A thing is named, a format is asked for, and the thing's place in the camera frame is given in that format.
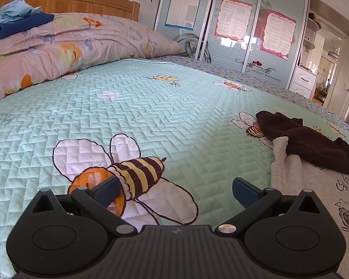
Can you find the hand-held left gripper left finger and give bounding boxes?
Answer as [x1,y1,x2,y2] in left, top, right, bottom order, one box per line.
[23,177,138,237]

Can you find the light blue folded cloth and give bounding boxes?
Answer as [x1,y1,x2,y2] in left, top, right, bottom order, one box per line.
[0,0,43,34]

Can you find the blue bordered wall chart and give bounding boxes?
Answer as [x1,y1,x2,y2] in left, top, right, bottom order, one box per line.
[165,0,201,30]

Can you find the orange bordered wall chart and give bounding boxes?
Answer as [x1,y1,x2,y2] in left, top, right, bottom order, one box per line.
[214,0,253,41]

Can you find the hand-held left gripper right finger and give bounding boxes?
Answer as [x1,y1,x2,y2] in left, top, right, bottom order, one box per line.
[215,177,328,237]

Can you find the floral pink duvet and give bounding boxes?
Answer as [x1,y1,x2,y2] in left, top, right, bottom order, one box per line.
[0,12,181,105]

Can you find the wooden chair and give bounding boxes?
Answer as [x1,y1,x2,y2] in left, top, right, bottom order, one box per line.
[312,87,328,106]

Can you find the white drawer cabinet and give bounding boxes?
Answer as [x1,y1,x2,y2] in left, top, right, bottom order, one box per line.
[289,65,318,99]

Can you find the maroon pants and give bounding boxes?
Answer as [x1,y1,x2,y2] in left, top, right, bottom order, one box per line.
[255,110,349,178]

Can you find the light grey sweatshirt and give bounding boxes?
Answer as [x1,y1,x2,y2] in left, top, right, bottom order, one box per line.
[270,136,349,279]

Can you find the pink bordered wall chart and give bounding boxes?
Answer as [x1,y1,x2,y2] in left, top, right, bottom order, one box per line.
[260,9,297,60]

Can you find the white room door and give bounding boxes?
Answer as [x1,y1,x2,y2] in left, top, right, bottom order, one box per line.
[323,35,349,124]

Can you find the open white shelf unit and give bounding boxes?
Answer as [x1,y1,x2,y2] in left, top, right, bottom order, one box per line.
[301,12,323,70]

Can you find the grey hula hoops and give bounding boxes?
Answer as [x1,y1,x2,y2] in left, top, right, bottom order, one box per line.
[173,33,211,64]

